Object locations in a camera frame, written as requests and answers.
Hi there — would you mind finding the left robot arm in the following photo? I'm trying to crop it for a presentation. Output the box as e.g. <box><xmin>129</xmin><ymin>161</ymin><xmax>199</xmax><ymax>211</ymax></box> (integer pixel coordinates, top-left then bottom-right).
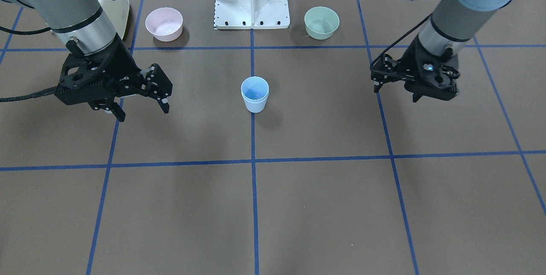
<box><xmin>370</xmin><ymin>0</ymin><xmax>512</xmax><ymax>102</ymax></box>

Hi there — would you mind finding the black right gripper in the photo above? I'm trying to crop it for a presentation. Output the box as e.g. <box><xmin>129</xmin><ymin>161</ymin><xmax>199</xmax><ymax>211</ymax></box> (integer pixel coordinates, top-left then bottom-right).
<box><xmin>56</xmin><ymin>35</ymin><xmax>173</xmax><ymax>123</ymax></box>

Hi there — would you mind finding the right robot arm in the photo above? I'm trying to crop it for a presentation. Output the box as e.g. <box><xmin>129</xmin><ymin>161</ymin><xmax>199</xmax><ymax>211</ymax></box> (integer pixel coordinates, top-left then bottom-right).
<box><xmin>1</xmin><ymin>0</ymin><xmax>172</xmax><ymax>122</ymax></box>

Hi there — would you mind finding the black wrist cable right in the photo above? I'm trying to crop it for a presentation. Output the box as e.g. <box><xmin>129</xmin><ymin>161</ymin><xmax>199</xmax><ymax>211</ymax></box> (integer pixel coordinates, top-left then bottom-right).
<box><xmin>0</xmin><ymin>87</ymin><xmax>58</xmax><ymax>103</ymax></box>

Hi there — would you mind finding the cream toaster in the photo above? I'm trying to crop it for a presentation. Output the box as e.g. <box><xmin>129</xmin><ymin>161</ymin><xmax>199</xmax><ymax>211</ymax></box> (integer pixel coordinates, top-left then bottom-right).
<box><xmin>98</xmin><ymin>0</ymin><xmax>131</xmax><ymax>40</ymax></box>

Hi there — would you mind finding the green bowl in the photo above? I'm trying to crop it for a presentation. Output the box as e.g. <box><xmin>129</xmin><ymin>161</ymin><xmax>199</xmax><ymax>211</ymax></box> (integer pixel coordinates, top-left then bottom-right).
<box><xmin>304</xmin><ymin>6</ymin><xmax>340</xmax><ymax>40</ymax></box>

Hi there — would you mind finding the light blue cup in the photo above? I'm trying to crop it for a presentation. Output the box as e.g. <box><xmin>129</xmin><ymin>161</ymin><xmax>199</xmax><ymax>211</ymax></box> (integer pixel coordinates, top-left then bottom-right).
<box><xmin>242</xmin><ymin>95</ymin><xmax>269</xmax><ymax>113</ymax></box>
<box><xmin>241</xmin><ymin>76</ymin><xmax>270</xmax><ymax>101</ymax></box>

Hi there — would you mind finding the pink bowl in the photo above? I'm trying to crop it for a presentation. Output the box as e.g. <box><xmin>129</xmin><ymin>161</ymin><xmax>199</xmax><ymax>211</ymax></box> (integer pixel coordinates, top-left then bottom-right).
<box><xmin>145</xmin><ymin>7</ymin><xmax>183</xmax><ymax>42</ymax></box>

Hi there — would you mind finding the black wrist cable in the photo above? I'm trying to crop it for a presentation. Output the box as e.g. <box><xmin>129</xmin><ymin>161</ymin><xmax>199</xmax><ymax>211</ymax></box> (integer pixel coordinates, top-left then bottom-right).
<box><xmin>0</xmin><ymin>87</ymin><xmax>58</xmax><ymax>103</ymax></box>
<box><xmin>370</xmin><ymin>14</ymin><xmax>432</xmax><ymax>71</ymax></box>

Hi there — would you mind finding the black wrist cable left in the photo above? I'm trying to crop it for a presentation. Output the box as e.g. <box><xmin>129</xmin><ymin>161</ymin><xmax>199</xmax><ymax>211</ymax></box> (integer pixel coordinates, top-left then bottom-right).
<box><xmin>370</xmin><ymin>14</ymin><xmax>432</xmax><ymax>71</ymax></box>

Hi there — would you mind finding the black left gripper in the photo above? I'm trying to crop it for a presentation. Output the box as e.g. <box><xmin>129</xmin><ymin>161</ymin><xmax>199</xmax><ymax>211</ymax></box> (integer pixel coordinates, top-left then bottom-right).
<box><xmin>370</xmin><ymin>37</ymin><xmax>460</xmax><ymax>102</ymax></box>

